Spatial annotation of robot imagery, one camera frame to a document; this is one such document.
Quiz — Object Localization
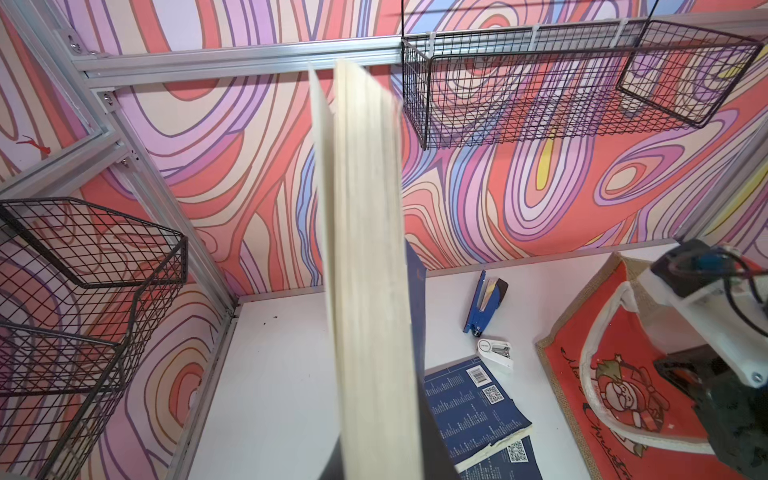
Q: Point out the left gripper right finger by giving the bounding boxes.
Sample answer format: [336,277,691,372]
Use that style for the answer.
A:
[418,395,459,480]

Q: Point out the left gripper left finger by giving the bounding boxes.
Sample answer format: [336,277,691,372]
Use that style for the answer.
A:
[318,438,345,480]

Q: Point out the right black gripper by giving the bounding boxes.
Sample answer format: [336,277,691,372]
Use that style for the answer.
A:
[654,345,767,479]

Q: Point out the dark blue book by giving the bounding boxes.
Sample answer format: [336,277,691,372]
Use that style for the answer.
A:
[424,356,532,473]
[460,436,543,480]

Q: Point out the small white stapler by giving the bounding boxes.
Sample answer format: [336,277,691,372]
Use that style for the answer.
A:
[477,338,514,372]

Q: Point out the left black wire basket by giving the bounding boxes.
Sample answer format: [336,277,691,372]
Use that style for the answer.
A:
[1,197,188,479]

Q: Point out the black wire basket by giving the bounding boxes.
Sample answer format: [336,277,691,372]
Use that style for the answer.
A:
[1,197,188,479]
[401,19,763,149]

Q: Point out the back black wire basket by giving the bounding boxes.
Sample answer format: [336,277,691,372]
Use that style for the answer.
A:
[401,19,763,149]

